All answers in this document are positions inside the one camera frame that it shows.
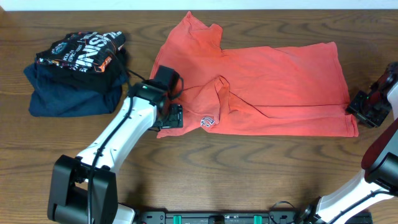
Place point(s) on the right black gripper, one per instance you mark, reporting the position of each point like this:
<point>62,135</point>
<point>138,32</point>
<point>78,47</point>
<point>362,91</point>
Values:
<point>355,108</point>

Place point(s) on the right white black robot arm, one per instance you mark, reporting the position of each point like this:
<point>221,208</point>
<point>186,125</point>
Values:
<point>377,179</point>

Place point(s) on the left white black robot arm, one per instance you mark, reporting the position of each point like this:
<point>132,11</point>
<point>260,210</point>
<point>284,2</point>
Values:
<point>83,188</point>

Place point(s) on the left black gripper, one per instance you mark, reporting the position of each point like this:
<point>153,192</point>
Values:
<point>174,116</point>

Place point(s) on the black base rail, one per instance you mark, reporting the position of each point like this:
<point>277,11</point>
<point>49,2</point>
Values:
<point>162,217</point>

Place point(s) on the folded black printed shirt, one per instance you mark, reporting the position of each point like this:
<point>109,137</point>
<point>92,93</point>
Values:
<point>83,51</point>

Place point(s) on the red orange t-shirt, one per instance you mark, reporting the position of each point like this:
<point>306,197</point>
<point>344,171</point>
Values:
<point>255,91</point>

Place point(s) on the folded navy blue shirt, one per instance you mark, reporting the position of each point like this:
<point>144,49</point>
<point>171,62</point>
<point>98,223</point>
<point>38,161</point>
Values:
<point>52,99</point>

